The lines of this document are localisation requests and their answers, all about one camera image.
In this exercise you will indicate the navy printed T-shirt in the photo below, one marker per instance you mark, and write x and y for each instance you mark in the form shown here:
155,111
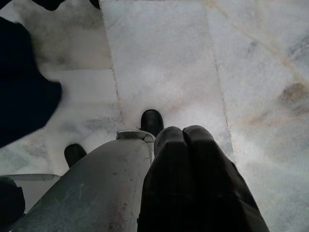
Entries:
21,84

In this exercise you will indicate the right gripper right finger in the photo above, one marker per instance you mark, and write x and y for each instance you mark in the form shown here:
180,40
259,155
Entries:
212,188

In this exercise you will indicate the black robot foot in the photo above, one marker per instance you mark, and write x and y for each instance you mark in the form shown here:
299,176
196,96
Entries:
74,154
152,122

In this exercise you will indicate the black robot right foot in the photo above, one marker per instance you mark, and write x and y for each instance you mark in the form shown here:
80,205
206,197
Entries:
152,122

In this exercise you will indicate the black robot left foot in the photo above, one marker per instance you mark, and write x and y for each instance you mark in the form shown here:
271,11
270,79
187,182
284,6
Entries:
74,154

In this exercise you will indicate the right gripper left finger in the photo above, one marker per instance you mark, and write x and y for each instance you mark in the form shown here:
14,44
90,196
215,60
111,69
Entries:
166,183

